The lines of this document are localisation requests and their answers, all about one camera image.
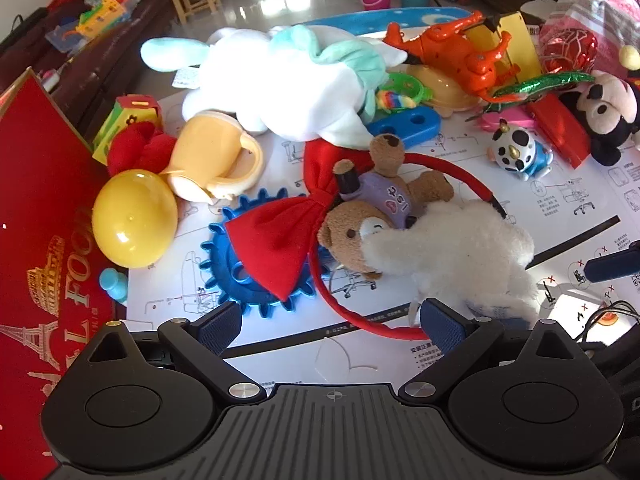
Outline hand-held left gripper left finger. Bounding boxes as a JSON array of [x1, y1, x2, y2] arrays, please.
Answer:
[[87, 302, 266, 403]]

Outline green plastic rattle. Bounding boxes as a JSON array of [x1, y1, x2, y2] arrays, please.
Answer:
[[375, 72, 433, 113]]

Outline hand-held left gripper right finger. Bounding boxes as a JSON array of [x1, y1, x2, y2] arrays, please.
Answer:
[[397, 297, 586, 403]]

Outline pink blanket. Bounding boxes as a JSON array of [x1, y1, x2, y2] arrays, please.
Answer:
[[545, 0, 640, 81]]

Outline yellow green foam block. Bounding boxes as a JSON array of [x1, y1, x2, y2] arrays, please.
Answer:
[[91, 95, 165, 167]]

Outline yellow card box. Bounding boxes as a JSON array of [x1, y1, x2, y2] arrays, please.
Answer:
[[467, 11, 543, 83]]

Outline red webbed ball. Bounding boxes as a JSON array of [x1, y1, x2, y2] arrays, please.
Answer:
[[541, 27, 599, 76]]

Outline beige plastic pitcher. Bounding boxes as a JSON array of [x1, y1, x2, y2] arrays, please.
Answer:
[[159, 110, 265, 204]]

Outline red bow headband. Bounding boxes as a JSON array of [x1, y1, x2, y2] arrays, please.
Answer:
[[223, 139, 508, 342]]

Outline yellow green toy truck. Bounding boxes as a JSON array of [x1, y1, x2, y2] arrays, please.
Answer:
[[75, 0, 136, 41]]

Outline black white mouse plush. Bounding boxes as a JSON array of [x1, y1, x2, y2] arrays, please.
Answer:
[[557, 70, 640, 167]]

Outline cow print toy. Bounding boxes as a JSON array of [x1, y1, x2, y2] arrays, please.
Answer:
[[487, 120, 555, 182]]

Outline rainbow striped toy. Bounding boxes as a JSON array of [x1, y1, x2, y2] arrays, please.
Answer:
[[375, 89, 418, 113]]

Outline blue plastic board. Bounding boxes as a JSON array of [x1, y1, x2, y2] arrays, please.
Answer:
[[295, 6, 473, 36]]

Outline white unicorn plush teal mane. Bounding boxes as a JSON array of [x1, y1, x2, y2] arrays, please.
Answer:
[[140, 24, 408, 148]]

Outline pink plastic toy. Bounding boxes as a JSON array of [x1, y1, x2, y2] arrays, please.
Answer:
[[475, 110, 538, 133]]

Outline red flat box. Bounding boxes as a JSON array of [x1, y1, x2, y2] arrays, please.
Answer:
[[527, 92, 593, 170]]

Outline light blue small toy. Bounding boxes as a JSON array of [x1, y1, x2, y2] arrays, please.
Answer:
[[98, 267, 130, 305]]

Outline orange plastic toy horse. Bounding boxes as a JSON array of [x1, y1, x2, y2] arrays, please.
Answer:
[[382, 10, 516, 106]]

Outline red plush toy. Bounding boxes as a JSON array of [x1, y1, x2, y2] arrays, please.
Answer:
[[106, 121, 178, 178]]

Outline white fluffy plush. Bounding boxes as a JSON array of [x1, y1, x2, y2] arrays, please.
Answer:
[[360, 199, 541, 328]]

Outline yellow plastic egg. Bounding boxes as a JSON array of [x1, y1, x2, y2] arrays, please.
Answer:
[[91, 169, 179, 268]]

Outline brown teddy bear purple shirt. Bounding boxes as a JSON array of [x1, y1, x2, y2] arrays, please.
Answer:
[[318, 133, 456, 281]]

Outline blue plastic bar with holes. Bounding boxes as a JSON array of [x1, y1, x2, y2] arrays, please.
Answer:
[[364, 106, 443, 150]]

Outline red gift box container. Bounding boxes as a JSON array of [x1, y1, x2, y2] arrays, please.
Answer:
[[0, 67, 131, 480]]

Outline dark leather sofa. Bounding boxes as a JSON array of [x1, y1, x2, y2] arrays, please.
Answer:
[[0, 0, 186, 131]]

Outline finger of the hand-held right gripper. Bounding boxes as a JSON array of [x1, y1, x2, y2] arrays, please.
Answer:
[[585, 241, 640, 282]]

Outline blue plastic gear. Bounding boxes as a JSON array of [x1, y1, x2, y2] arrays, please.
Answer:
[[200, 189, 333, 320]]

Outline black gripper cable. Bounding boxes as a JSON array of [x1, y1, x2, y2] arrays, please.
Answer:
[[575, 300, 640, 346]]

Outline yellow plastic dome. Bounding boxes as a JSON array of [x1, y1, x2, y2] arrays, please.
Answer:
[[407, 65, 483, 118]]

